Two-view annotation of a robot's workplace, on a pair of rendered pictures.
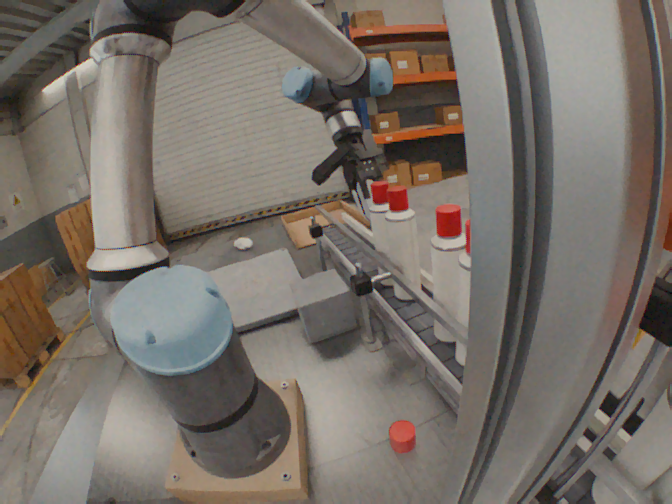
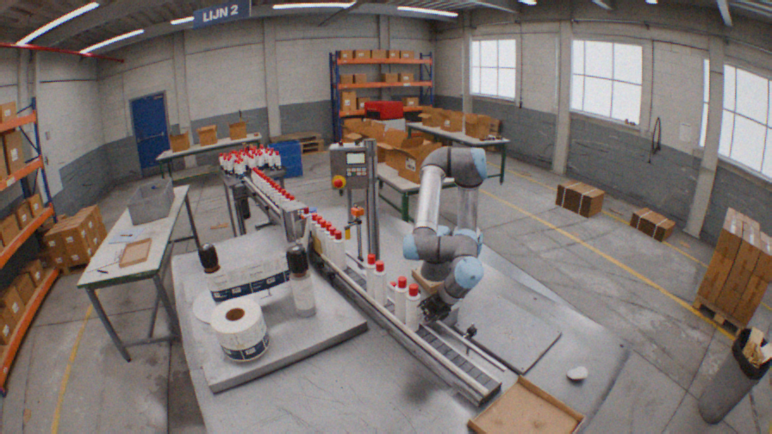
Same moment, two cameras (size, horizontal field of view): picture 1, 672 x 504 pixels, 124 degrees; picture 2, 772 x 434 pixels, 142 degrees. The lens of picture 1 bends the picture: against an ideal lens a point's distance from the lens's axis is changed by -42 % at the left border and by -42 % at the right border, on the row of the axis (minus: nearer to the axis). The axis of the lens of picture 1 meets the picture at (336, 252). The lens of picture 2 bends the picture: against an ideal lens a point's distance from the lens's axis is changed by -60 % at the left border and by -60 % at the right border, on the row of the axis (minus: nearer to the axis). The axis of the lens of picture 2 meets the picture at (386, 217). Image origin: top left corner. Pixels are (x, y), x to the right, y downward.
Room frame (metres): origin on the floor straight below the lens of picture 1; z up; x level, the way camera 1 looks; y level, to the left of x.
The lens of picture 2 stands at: (1.35, -0.54, 1.77)
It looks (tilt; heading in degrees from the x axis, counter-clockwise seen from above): 24 degrees down; 157
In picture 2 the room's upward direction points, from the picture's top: 1 degrees counter-clockwise
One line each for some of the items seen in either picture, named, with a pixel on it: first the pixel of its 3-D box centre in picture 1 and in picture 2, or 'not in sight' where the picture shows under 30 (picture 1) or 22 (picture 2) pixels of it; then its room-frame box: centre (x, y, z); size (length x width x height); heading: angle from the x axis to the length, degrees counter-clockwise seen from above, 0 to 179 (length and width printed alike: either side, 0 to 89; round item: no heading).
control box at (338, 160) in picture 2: not in sight; (350, 165); (0.01, -0.14, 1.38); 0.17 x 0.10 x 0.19; 68
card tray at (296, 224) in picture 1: (321, 221); (529, 423); (1.10, 0.03, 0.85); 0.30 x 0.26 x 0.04; 13
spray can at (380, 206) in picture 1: (386, 235); (413, 307); (0.54, -0.10, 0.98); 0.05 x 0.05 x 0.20
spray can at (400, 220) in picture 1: (403, 245); (401, 300); (0.48, -0.12, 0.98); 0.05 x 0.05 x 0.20
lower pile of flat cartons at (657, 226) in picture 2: not in sight; (653, 223); (-0.08, 4.32, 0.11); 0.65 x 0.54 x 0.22; 179
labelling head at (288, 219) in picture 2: not in sight; (296, 227); (-0.26, -0.38, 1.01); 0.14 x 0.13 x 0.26; 13
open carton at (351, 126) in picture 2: not in sight; (357, 133); (-3.11, 0.92, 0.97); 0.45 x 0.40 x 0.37; 94
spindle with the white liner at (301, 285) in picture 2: not in sight; (301, 281); (0.27, -0.45, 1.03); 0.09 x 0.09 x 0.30
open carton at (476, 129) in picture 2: not in sight; (475, 126); (-3.01, 2.95, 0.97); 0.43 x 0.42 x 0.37; 88
